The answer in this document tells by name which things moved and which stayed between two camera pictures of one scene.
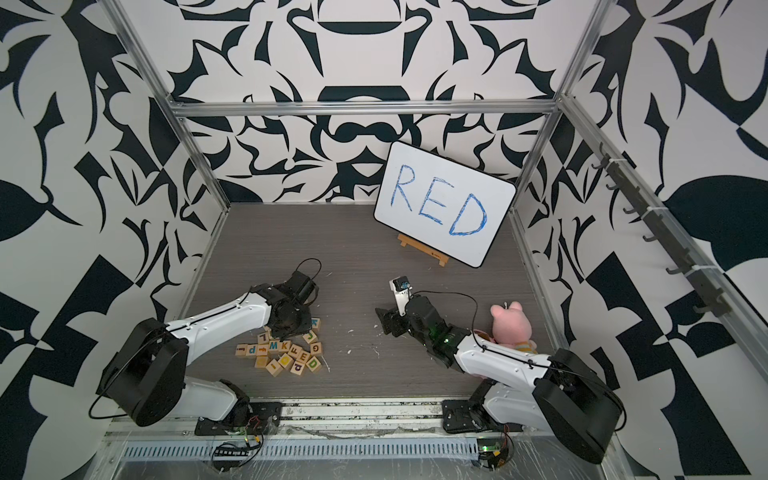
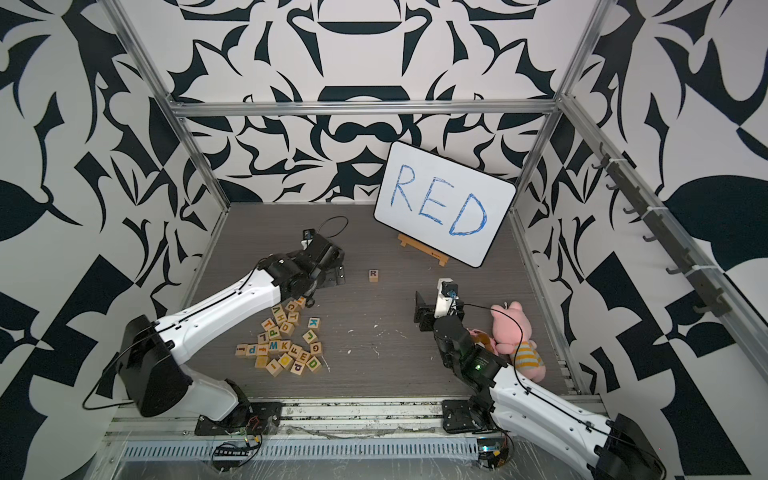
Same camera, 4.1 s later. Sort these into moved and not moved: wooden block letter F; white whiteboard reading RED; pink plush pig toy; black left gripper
Moved: black left gripper
Not moved: wooden block letter F; pink plush pig toy; white whiteboard reading RED
